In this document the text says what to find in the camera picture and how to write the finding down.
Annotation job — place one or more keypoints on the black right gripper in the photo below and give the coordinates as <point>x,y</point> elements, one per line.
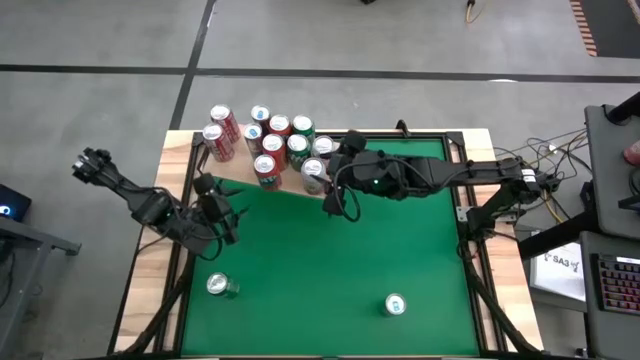
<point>375,175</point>

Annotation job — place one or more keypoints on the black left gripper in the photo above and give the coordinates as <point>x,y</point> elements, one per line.
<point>216,209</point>

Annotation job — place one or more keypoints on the green Sprite can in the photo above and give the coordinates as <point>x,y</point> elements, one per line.
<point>220,285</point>
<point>303,124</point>
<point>298,147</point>

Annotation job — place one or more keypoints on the red soda can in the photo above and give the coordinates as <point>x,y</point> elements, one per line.
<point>266,172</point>

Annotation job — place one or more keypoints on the red Coca-Cola can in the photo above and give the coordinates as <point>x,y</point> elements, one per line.
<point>217,142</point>
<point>225,122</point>

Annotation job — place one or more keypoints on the red Fanta can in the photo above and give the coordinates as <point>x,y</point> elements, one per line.
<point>279,124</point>
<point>274,146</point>

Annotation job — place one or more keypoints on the slim silver can blue tab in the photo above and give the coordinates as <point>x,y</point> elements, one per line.
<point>395,304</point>
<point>253,135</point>

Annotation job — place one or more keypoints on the blue silver Red Bull can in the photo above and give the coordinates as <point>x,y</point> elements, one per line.
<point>260,114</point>

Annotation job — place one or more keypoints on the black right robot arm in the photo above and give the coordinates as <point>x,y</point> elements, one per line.
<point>475,170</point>

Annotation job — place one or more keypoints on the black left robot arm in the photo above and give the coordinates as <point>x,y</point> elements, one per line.
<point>150,207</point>

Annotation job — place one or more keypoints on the black clamp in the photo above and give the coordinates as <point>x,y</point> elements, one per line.
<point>401,128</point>

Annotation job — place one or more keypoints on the gray metal stand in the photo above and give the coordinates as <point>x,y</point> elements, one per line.
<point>30,235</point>

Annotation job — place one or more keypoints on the black device blue light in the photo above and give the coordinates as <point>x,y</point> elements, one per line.
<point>12,200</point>

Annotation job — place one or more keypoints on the black support bar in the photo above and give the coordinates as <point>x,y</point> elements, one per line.
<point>555,236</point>

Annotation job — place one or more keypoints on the white paper sign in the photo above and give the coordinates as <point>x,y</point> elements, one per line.
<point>555,272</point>

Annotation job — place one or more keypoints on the gray metal desk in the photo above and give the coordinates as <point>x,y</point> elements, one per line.
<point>607,165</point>

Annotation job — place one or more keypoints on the black pole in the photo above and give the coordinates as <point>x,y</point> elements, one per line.
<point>624,107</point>

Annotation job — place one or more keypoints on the red round object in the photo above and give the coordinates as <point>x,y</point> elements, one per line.
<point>633,153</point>

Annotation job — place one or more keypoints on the backlit keyboard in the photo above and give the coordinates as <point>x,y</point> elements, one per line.
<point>620,285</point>

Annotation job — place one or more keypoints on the black floor mat orange edge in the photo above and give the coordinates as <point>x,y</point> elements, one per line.
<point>615,30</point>

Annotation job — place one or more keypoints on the wooden shelf black metal frame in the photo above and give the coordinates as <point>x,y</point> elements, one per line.
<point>240,172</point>

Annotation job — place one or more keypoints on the silver mounting bracket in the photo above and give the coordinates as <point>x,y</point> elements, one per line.
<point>462,214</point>

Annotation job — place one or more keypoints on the black table frame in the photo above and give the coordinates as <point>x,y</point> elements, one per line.
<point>481,320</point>

